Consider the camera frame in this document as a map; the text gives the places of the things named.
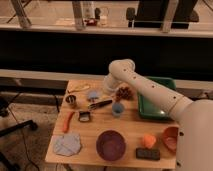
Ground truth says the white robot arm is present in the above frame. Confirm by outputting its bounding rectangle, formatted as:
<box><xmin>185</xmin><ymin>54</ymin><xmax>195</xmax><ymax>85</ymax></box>
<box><xmin>103</xmin><ymin>59</ymin><xmax>213</xmax><ymax>171</ymax></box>

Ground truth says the blue plastic cup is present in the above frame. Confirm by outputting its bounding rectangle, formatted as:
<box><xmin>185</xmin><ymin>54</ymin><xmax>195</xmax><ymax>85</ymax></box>
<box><xmin>112</xmin><ymin>102</ymin><xmax>124</xmax><ymax>117</ymax></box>

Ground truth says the small metal cup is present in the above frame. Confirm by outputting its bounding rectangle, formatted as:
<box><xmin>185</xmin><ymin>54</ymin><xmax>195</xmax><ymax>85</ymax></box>
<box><xmin>65</xmin><ymin>95</ymin><xmax>77</xmax><ymax>108</ymax></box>

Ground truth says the orange plastic cup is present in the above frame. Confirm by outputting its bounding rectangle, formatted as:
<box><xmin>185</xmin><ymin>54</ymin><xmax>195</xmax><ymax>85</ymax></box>
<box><xmin>142</xmin><ymin>134</ymin><xmax>156</xmax><ymax>149</ymax></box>

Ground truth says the brown pine cone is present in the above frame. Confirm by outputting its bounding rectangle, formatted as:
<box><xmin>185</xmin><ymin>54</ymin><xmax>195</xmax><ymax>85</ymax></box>
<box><xmin>115</xmin><ymin>87</ymin><xmax>133</xmax><ymax>101</ymax></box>

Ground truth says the small black square tin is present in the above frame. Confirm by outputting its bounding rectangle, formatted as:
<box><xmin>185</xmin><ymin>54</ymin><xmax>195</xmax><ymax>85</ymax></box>
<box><xmin>78</xmin><ymin>111</ymin><xmax>91</xmax><ymax>122</ymax></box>

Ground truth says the wooden spoon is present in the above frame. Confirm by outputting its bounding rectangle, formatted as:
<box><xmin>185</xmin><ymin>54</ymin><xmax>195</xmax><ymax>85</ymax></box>
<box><xmin>67</xmin><ymin>85</ymin><xmax>90</xmax><ymax>94</ymax></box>

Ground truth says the orange toy carrot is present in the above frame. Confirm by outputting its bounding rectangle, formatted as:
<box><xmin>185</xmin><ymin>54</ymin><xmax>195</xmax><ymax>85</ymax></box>
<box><xmin>62</xmin><ymin>112</ymin><xmax>75</xmax><ymax>133</ymax></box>

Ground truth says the green plastic tray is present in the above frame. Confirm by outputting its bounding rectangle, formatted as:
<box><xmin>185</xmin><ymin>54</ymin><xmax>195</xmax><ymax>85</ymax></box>
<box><xmin>138</xmin><ymin>76</ymin><xmax>176</xmax><ymax>121</ymax></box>

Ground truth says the purple bowl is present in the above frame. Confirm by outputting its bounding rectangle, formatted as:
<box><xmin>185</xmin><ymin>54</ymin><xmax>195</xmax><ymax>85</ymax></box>
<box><xmin>96</xmin><ymin>130</ymin><xmax>126</xmax><ymax>161</ymax></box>

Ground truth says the light blue cloth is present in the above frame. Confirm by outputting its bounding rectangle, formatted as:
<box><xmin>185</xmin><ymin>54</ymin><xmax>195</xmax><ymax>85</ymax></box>
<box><xmin>53</xmin><ymin>133</ymin><xmax>81</xmax><ymax>157</ymax></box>

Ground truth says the black rectangular sponge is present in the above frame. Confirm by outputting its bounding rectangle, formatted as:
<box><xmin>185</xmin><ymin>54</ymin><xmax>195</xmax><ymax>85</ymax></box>
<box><xmin>136</xmin><ymin>148</ymin><xmax>160</xmax><ymax>161</ymax></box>

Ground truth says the red-white object on shelf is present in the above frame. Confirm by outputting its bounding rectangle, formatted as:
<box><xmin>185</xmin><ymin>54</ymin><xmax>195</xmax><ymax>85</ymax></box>
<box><xmin>84</xmin><ymin>18</ymin><xmax>97</xmax><ymax>26</ymax></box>

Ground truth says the orange-red bowl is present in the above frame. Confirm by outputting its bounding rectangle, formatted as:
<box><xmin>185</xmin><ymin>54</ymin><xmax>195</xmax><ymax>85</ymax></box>
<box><xmin>162</xmin><ymin>127</ymin><xmax>178</xmax><ymax>153</ymax></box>

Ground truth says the black chair in background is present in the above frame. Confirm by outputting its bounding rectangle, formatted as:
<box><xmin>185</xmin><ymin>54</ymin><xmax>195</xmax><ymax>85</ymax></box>
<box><xmin>126</xmin><ymin>0</ymin><xmax>199</xmax><ymax>29</ymax></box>

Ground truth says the black office chair base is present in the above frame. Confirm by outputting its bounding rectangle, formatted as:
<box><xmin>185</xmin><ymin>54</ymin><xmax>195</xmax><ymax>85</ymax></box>
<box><xmin>0</xmin><ymin>96</ymin><xmax>38</xmax><ymax>171</ymax></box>

